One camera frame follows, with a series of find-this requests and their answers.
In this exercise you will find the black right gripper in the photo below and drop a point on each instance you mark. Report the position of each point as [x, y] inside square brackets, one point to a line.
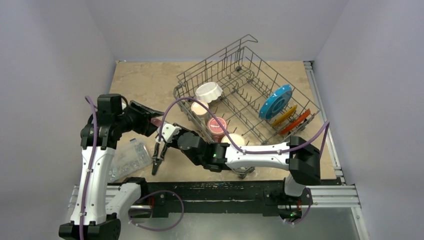
[166, 143]

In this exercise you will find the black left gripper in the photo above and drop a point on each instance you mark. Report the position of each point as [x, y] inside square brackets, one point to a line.
[145, 126]

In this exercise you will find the pink ghost pattern mug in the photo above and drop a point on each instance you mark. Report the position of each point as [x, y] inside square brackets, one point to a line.
[216, 128]

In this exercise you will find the tall cream seahorse cup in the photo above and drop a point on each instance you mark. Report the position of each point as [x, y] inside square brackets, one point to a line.
[201, 112]

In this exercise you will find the green interior mushroom mug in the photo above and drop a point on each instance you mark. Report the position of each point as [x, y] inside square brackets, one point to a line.
[239, 141]

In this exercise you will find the blue polka dot plate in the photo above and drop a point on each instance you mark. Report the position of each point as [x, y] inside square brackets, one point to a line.
[276, 102]

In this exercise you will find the yellow plate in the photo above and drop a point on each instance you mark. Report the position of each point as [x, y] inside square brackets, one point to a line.
[285, 116]

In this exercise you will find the orange fluted plate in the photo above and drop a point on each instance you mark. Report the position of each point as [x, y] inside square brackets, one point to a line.
[295, 123]

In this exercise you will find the mauve pink plate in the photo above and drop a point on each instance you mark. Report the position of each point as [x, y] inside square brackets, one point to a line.
[156, 122]

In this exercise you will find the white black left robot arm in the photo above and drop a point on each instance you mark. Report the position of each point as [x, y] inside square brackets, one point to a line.
[93, 218]

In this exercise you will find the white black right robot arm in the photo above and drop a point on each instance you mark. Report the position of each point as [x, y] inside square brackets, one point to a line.
[297, 155]

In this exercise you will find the clear plastic screw box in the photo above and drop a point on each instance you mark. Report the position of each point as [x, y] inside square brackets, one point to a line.
[128, 159]

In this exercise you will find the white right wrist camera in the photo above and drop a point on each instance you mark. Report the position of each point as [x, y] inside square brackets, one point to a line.
[167, 133]

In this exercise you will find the black grey wire stripper pliers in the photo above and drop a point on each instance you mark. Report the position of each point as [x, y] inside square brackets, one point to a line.
[158, 157]

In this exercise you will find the grey wire dish rack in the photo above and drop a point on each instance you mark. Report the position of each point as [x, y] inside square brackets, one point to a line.
[247, 81]

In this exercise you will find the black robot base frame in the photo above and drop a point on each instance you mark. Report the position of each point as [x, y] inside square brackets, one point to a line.
[264, 197]

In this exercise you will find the aluminium rail front left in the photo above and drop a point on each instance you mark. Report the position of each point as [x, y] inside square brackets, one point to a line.
[73, 197]

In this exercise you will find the aluminium rail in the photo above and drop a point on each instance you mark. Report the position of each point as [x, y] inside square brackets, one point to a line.
[73, 197]
[344, 197]

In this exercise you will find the aluminium rail right side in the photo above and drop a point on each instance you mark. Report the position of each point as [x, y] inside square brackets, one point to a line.
[344, 197]

